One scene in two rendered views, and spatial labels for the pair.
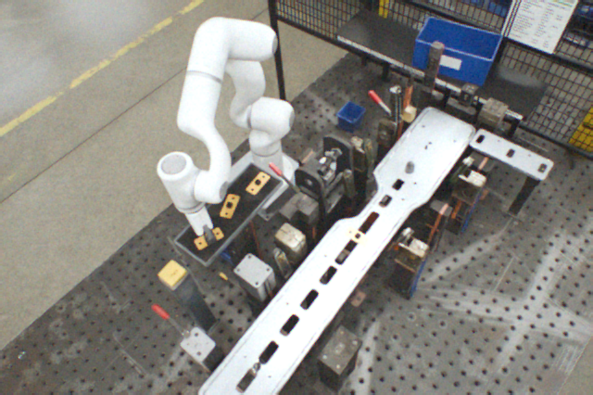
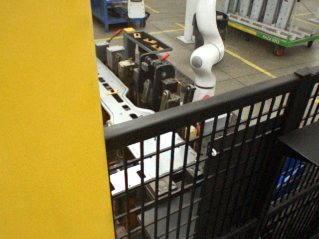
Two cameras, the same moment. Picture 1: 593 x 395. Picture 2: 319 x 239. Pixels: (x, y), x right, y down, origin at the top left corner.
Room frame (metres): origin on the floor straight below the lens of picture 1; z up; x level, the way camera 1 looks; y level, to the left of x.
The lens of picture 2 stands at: (1.36, -1.41, 1.76)
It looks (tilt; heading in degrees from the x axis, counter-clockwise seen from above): 34 degrees down; 107
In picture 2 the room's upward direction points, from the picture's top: 2 degrees clockwise
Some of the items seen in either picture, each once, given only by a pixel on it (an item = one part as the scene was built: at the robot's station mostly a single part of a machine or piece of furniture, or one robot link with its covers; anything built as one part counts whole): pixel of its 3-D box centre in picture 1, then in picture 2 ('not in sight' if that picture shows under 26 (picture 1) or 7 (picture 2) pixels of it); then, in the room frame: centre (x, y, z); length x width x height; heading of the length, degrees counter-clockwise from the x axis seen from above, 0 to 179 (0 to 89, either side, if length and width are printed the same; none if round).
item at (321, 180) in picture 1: (325, 196); (154, 100); (0.94, -0.10, 0.94); 0.18 x 0.13 x 0.49; 138
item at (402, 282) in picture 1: (407, 267); not in sight; (0.66, -0.36, 0.87); 0.12 x 0.09 x 0.35; 48
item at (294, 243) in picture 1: (294, 261); (127, 91); (0.72, 0.04, 0.89); 0.13 x 0.11 x 0.38; 48
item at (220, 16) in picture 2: not in sight; (208, 39); (0.84, 2.80, 0.36); 0.54 x 0.50 x 0.73; 43
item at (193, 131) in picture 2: (403, 140); (187, 161); (1.22, -0.46, 0.88); 0.04 x 0.04 x 0.36; 48
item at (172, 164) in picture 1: (182, 180); not in sight; (0.69, 0.28, 1.47); 0.09 x 0.08 x 0.13; 69
